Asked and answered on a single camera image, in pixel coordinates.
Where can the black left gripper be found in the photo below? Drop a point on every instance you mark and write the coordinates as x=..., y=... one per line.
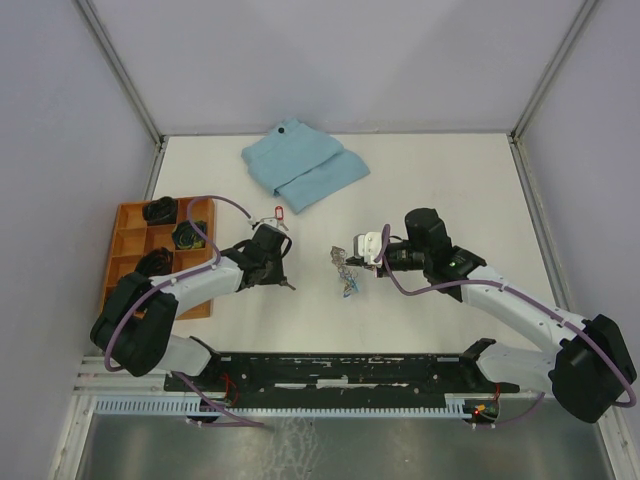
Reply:
x=278, y=276

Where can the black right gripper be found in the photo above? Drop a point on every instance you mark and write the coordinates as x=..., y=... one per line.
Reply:
x=359, y=261

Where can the metal key organizer blue handle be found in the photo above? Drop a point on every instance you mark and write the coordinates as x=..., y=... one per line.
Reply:
x=346, y=275

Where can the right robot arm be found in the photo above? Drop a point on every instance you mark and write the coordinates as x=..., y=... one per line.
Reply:
x=583, y=363

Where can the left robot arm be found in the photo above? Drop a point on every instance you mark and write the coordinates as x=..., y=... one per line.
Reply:
x=134, y=328

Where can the red tag key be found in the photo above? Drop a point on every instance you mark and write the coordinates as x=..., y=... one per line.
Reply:
x=279, y=218

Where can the orange compartment tray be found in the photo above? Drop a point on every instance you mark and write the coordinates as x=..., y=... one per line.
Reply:
x=155, y=238

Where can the light blue cloth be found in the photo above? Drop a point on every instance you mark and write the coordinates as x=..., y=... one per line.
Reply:
x=302, y=165

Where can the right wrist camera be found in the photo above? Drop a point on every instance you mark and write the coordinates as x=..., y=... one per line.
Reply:
x=374, y=245

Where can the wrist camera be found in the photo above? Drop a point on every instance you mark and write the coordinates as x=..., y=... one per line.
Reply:
x=374, y=245
x=270, y=221

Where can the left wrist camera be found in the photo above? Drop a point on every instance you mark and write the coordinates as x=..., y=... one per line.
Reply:
x=270, y=221

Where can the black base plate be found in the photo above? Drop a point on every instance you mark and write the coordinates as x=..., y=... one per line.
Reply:
x=324, y=381

